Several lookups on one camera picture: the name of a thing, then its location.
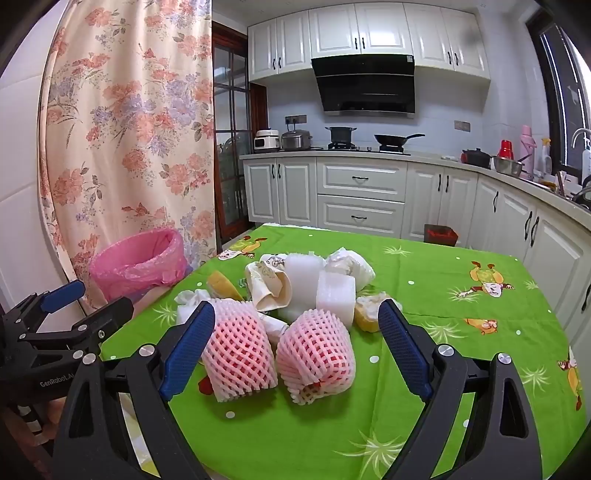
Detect pink thermos bottle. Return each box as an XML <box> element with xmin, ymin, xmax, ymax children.
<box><xmin>519</xmin><ymin>124</ymin><xmax>536</xmax><ymax>174</ymax></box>

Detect white plastic bag piece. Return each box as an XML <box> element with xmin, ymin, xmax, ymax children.
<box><xmin>175</xmin><ymin>289</ymin><xmax>211</xmax><ymax>324</ymax></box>

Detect pink foam-netted fruit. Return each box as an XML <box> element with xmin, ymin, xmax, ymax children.
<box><xmin>276</xmin><ymin>308</ymin><xmax>356</xmax><ymax>406</ymax></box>
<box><xmin>202</xmin><ymin>298</ymin><xmax>279</xmax><ymax>403</ymax></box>

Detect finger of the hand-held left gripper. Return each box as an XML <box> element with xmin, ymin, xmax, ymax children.
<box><xmin>21</xmin><ymin>296</ymin><xmax>135</xmax><ymax>354</ymax></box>
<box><xmin>8</xmin><ymin>280</ymin><xmax>88</xmax><ymax>329</ymax></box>

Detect white foam sheet roll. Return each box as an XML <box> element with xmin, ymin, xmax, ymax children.
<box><xmin>316</xmin><ymin>272</ymin><xmax>356</xmax><ymax>326</ymax></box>
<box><xmin>284</xmin><ymin>253</ymin><xmax>326</xmax><ymax>324</ymax></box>

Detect bin with pink liner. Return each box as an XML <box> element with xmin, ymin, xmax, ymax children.
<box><xmin>89</xmin><ymin>228</ymin><xmax>188</xmax><ymax>303</ymax></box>

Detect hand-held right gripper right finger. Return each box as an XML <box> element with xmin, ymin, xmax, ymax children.
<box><xmin>378</xmin><ymin>298</ymin><xmax>543</xmax><ymax>480</ymax></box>

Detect white kitchen cabinets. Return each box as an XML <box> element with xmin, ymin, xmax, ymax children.
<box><xmin>240</xmin><ymin>152</ymin><xmax>591</xmax><ymax>342</ymax></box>
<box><xmin>248</xmin><ymin>2</ymin><xmax>491</xmax><ymax>84</ymax></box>

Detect red and black casserole pot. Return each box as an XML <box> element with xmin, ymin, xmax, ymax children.
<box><xmin>461</xmin><ymin>148</ymin><xmax>492</xmax><ymax>169</ymax></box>

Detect small yellow sponge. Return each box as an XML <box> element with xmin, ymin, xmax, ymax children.
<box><xmin>355</xmin><ymin>293</ymin><xmax>402</xmax><ymax>333</ymax></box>

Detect white upper kitchen cabinets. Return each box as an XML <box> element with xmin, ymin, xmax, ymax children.
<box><xmin>248</xmin><ymin>2</ymin><xmax>491</xmax><ymax>84</ymax></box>

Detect white rice cooker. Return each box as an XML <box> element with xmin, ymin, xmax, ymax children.
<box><xmin>253</xmin><ymin>129</ymin><xmax>281</xmax><ymax>154</ymax></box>

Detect black range hood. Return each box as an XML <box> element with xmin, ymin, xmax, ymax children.
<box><xmin>311</xmin><ymin>54</ymin><xmax>416</xmax><ymax>120</ymax></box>

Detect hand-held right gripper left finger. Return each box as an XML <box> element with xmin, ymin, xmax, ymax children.
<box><xmin>53</xmin><ymin>300</ymin><xmax>218</xmax><ymax>480</ymax></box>

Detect steel bowl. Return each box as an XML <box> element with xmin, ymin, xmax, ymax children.
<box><xmin>492</xmin><ymin>156</ymin><xmax>525</xmax><ymax>177</ymax></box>

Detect floral curtain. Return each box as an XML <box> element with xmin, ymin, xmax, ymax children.
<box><xmin>39</xmin><ymin>0</ymin><xmax>218</xmax><ymax>310</ymax></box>

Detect white lower kitchen cabinets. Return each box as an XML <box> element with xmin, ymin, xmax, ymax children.
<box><xmin>240</xmin><ymin>152</ymin><xmax>591</xmax><ymax>342</ymax></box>

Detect green cartoon tablecloth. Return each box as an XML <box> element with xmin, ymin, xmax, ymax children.
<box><xmin>99</xmin><ymin>224</ymin><xmax>589</xmax><ymax>480</ymax></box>

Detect black wok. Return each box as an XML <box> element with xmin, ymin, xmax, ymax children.
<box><xmin>374</xmin><ymin>133</ymin><xmax>426</xmax><ymax>151</ymax></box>

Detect dark framed window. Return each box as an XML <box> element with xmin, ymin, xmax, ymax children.
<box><xmin>526</xmin><ymin>9</ymin><xmax>591</xmax><ymax>181</ymax></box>

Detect brown glass door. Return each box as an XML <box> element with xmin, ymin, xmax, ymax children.
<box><xmin>211</xmin><ymin>23</ymin><xmax>269</xmax><ymax>241</ymax></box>

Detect red box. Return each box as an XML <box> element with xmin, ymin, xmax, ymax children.
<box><xmin>424</xmin><ymin>224</ymin><xmax>459</xmax><ymax>247</ymax></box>

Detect black cooking pot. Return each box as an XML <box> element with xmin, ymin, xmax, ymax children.
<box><xmin>324</xmin><ymin>126</ymin><xmax>358</xmax><ymax>145</ymax></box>

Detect gas stove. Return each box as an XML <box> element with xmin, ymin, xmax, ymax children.
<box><xmin>318</xmin><ymin>143</ymin><xmax>411</xmax><ymax>155</ymax></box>

